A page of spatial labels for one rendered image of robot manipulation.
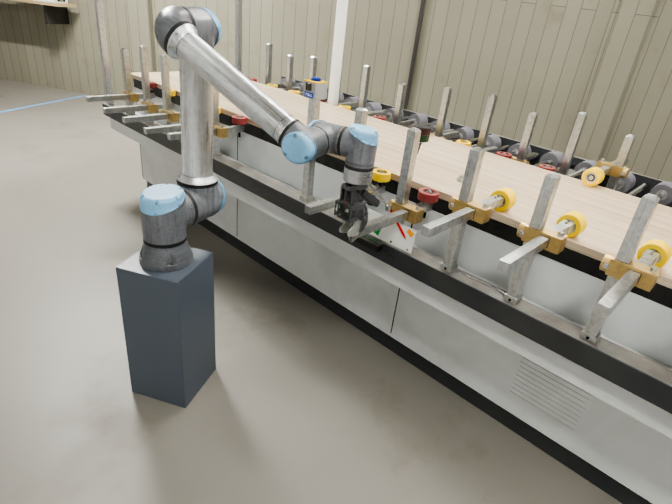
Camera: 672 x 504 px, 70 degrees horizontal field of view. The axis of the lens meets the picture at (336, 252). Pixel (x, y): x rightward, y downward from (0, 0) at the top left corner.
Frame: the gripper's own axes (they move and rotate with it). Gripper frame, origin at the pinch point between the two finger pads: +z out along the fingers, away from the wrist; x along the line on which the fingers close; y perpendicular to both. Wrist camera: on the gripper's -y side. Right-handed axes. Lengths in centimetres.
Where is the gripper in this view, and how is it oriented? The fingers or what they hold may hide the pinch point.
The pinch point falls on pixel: (353, 237)
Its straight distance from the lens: 158.8
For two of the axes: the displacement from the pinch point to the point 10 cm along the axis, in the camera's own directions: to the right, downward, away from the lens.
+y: -7.0, 2.6, -6.7
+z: -1.2, 8.8, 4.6
